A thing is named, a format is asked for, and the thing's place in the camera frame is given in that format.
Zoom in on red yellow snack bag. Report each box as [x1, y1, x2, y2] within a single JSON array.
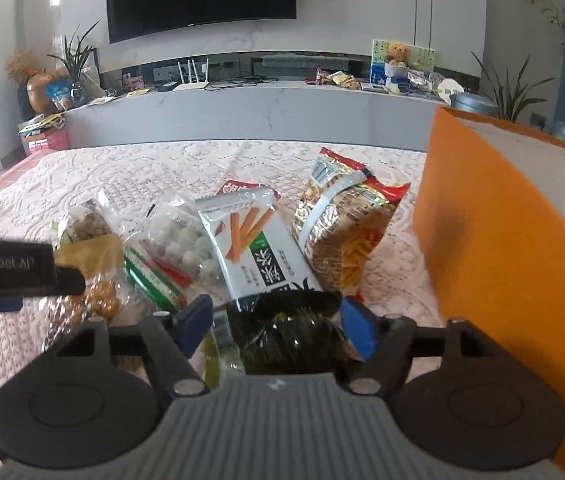
[[291, 146, 411, 295]]

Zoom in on long-leaf potted plant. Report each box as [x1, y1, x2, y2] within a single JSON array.
[[47, 21, 101, 107]]

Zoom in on white round plate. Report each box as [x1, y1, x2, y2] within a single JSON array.
[[435, 78, 466, 102]]

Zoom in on green picture card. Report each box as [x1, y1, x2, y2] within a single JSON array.
[[371, 39, 436, 70]]

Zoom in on clear bag of white balls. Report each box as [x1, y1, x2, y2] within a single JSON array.
[[140, 197, 224, 292]]

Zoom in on clear bag with tan label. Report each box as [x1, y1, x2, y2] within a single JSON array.
[[51, 191, 126, 281]]

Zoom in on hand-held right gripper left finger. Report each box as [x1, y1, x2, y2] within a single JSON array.
[[55, 294, 213, 397]]

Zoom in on bag of golden round snacks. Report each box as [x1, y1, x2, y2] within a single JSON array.
[[42, 279, 124, 352]]

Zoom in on red packet of brown snack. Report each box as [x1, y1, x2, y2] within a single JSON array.
[[216, 180, 264, 197]]

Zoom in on orange cardboard box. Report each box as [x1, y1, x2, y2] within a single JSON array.
[[411, 106, 565, 461]]

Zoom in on dark green snack bag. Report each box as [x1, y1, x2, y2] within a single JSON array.
[[202, 290, 363, 377]]

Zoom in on red box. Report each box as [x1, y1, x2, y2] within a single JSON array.
[[20, 127, 70, 157]]

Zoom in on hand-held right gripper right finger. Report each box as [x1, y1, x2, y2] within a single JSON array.
[[341, 297, 503, 395]]

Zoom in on brown teddy bear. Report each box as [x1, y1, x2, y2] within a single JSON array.
[[384, 42, 411, 69]]

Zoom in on dark-leaf potted plant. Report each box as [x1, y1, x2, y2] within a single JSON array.
[[471, 50, 549, 124]]

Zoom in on brown vase with dried grass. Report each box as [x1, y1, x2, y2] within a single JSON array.
[[5, 49, 63, 116]]

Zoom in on pink lace bedspread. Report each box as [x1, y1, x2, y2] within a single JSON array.
[[0, 139, 463, 480]]

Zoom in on snack bags on bench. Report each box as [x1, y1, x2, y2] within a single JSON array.
[[329, 71, 363, 91]]

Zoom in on green red striped packet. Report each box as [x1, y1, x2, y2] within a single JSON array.
[[123, 244, 196, 314]]

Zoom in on grey marble tv bench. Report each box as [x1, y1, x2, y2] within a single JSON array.
[[61, 79, 483, 154]]

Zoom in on white green snack bag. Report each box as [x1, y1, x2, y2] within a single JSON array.
[[195, 186, 324, 307]]

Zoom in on grey soundbar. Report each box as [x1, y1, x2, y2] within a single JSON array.
[[261, 52, 352, 74]]

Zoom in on white router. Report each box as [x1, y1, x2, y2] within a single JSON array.
[[172, 59, 212, 92]]

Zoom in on blue box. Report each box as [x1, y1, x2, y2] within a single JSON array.
[[370, 62, 389, 94]]

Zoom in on hanging vine plant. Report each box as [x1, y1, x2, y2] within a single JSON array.
[[499, 0, 565, 47]]

